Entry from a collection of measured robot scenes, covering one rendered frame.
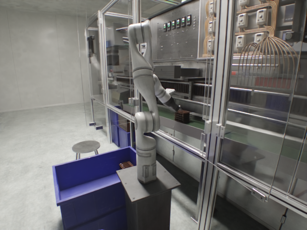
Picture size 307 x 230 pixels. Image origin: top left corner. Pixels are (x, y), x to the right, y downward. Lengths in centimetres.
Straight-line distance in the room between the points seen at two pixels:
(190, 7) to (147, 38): 110
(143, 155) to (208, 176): 44
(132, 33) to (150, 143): 49
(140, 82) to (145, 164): 36
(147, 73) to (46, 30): 530
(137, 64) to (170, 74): 67
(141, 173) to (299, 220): 92
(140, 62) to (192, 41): 108
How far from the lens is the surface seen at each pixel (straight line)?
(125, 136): 212
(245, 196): 137
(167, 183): 83
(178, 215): 145
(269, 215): 135
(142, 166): 78
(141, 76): 73
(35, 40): 586
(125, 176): 88
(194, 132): 110
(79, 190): 140
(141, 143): 72
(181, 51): 188
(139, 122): 69
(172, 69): 137
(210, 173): 101
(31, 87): 583
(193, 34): 178
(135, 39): 83
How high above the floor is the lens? 106
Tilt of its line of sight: 15 degrees down
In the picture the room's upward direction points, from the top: straight up
